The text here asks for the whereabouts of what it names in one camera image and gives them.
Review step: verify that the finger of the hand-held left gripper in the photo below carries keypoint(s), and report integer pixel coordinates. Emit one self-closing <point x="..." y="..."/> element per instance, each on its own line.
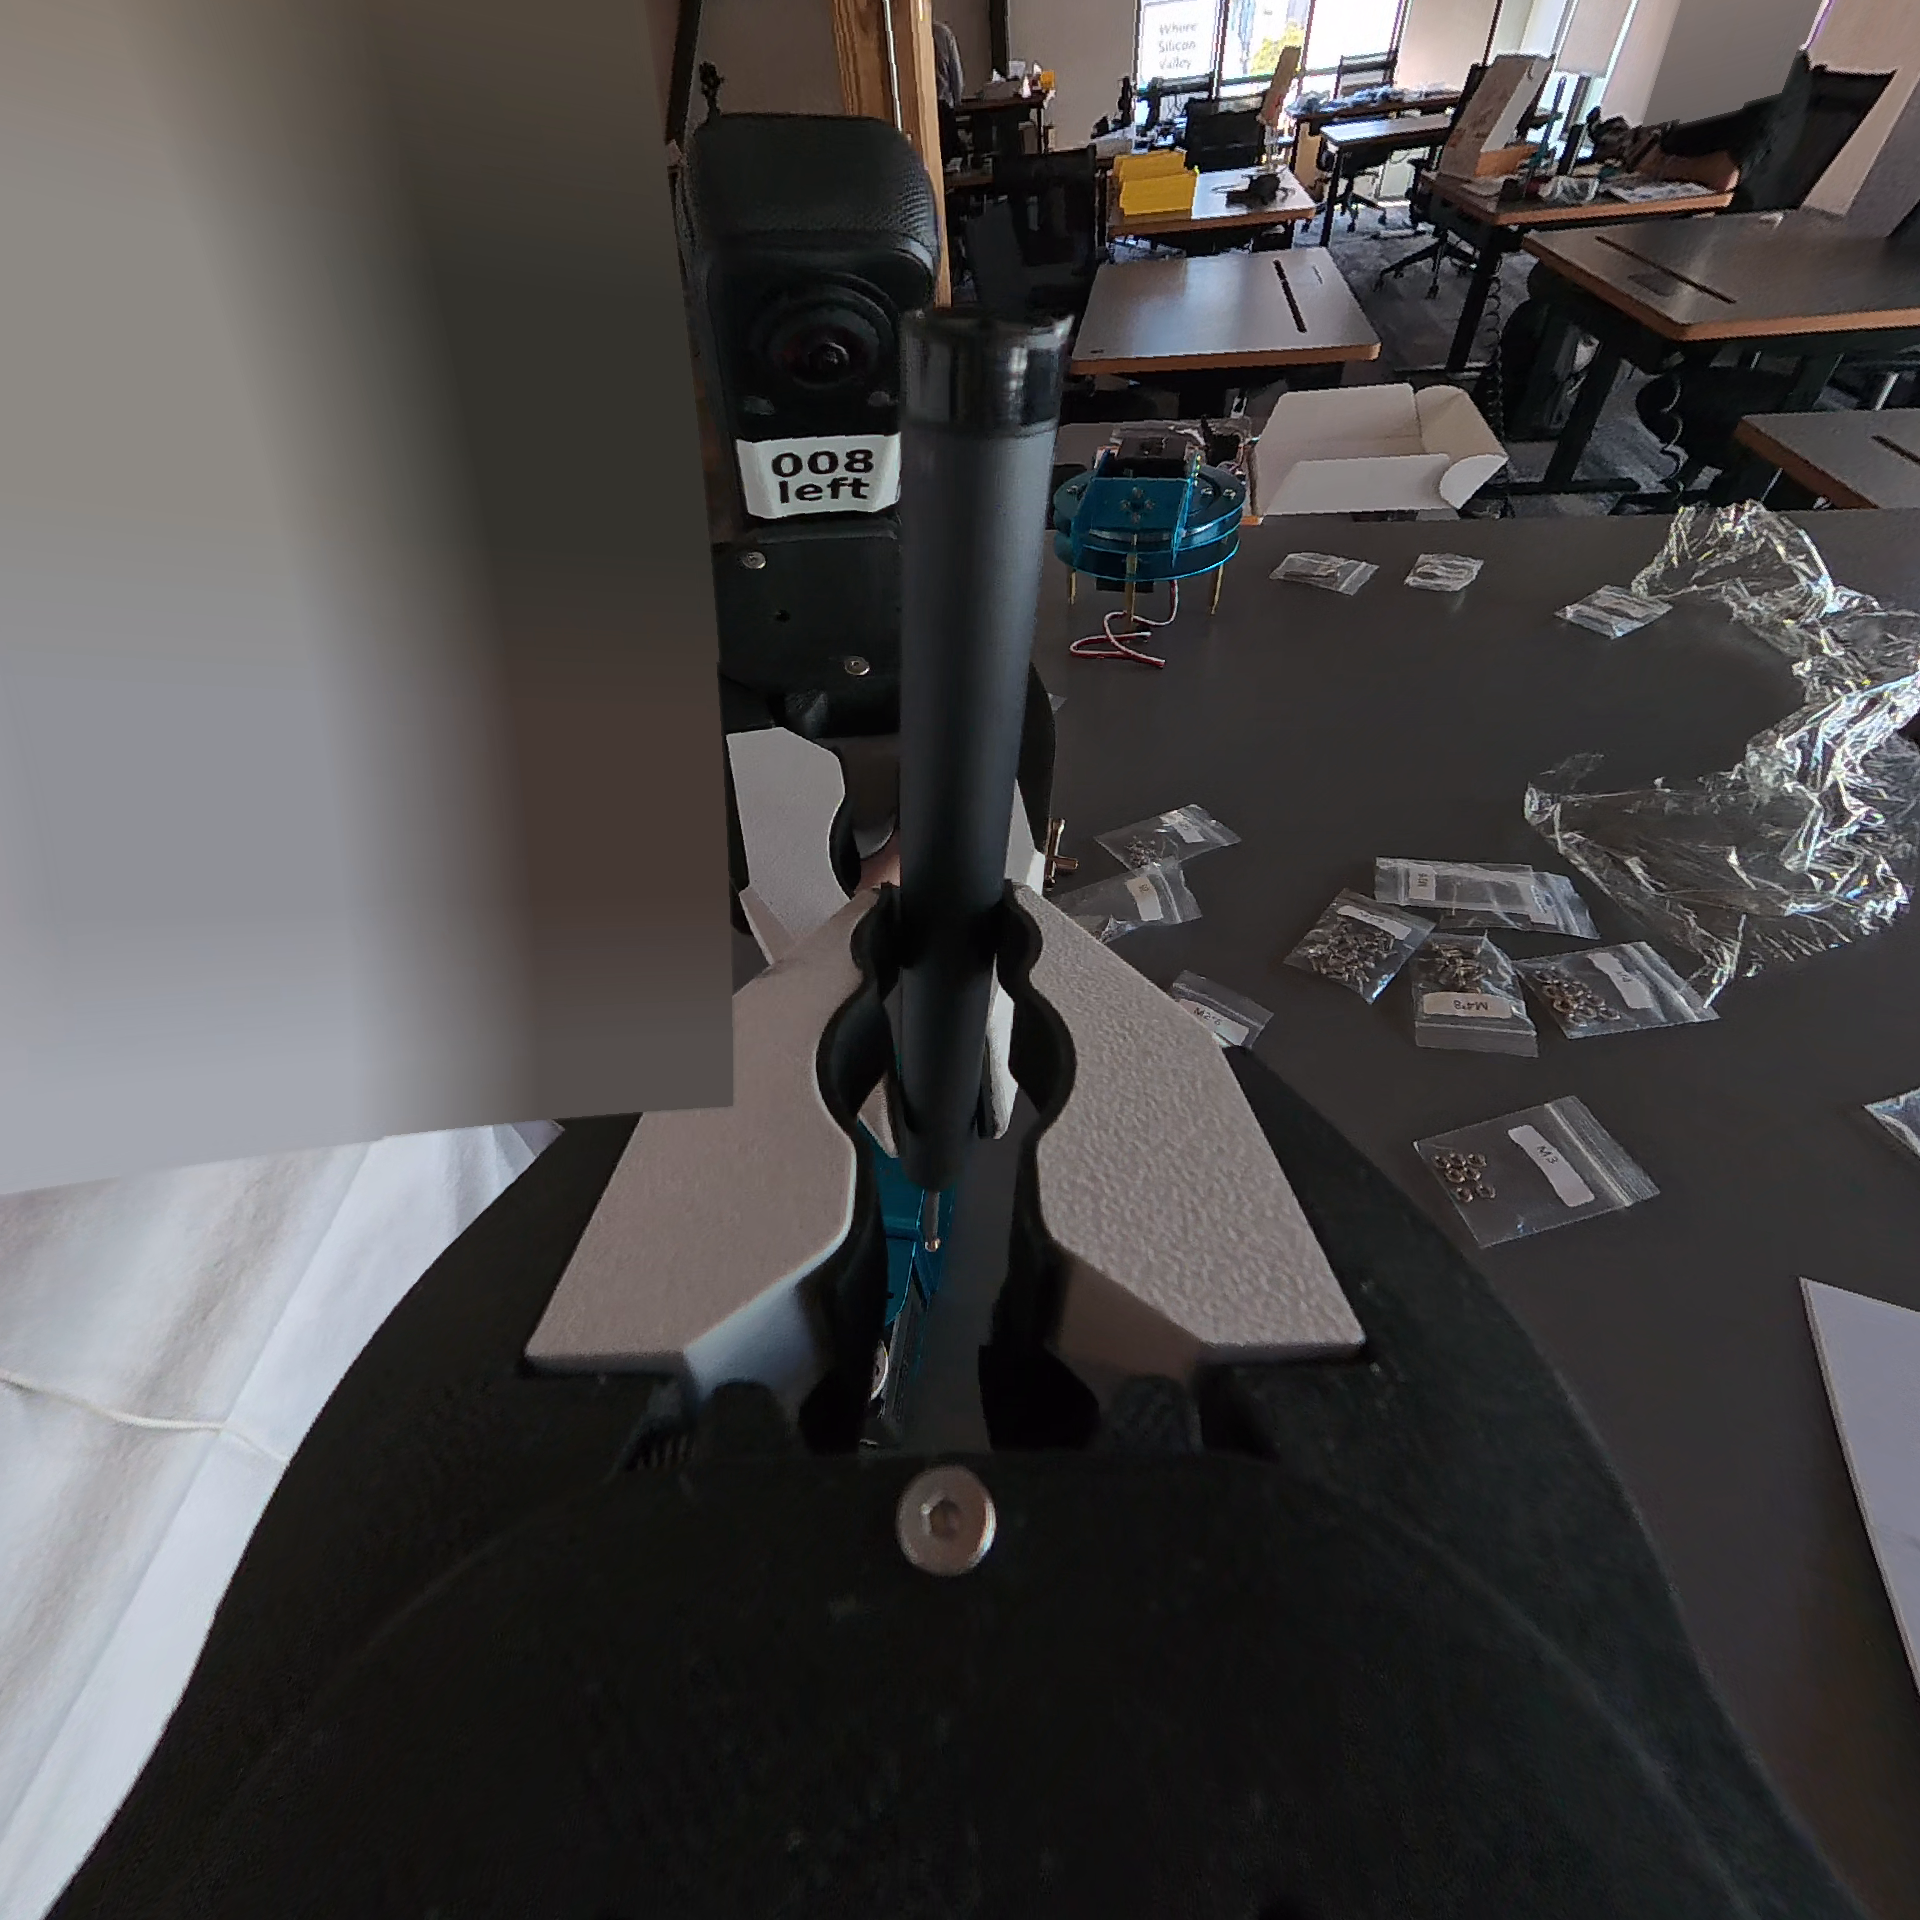
<point x="1033" y="840"/>
<point x="779" y="856"/>

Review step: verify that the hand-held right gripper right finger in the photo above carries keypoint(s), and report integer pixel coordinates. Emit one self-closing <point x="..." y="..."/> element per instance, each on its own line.
<point x="1184" y="1200"/>

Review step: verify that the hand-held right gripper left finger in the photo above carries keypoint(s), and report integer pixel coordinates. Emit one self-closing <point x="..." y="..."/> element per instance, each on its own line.
<point x="704" y="1215"/>

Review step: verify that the dark grey electric screwdriver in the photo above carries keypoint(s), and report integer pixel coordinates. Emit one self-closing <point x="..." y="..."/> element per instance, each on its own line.
<point x="968" y="675"/>

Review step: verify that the blue acrylic plate part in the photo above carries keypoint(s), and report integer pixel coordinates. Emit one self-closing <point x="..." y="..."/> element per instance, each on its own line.
<point x="908" y="1276"/>

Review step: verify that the blue toy robot arm base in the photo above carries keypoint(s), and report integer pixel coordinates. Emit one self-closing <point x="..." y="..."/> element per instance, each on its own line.
<point x="1147" y="511"/>

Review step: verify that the dark grey desk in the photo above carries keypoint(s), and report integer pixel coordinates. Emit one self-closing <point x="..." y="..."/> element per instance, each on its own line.
<point x="1348" y="721"/>

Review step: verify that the office desk wooden edge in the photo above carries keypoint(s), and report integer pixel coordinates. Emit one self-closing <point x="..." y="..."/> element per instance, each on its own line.
<point x="1499" y="205"/>
<point x="1844" y="450"/>
<point x="1222" y="213"/>
<point x="1381" y="133"/>
<point x="1200" y="306"/>
<point x="1770" y="271"/>

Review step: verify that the brass standoff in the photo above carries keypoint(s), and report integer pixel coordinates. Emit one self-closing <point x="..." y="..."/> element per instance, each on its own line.
<point x="1064" y="856"/>

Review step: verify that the wooden pillar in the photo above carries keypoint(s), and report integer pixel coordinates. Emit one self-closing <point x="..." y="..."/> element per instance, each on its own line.
<point x="868" y="59"/>

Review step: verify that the yellow storage bins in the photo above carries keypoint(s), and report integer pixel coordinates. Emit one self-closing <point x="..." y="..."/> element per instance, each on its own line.
<point x="1147" y="184"/>

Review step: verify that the group of small screw bags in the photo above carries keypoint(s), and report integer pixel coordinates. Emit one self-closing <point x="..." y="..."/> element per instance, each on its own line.
<point x="1546" y="1171"/>

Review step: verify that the office window with lettering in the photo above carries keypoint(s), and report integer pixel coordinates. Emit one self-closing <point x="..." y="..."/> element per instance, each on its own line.
<point x="1184" y="43"/>

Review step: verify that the black computer monitor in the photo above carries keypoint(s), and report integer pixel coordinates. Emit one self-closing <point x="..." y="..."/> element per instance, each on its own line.
<point x="1222" y="136"/>

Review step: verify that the white cardboard box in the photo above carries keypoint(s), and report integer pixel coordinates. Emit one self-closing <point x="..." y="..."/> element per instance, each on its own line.
<point x="1365" y="465"/>

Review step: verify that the open brown cardboard box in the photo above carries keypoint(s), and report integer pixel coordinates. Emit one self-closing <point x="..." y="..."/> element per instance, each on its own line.
<point x="1492" y="113"/>

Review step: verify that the assembly instruction booklet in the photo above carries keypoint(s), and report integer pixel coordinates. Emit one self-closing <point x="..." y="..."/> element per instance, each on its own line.
<point x="1868" y="1424"/>

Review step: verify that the crumpled clear plastic wrap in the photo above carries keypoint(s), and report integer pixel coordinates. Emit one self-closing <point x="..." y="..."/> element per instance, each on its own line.
<point x="1800" y="809"/>

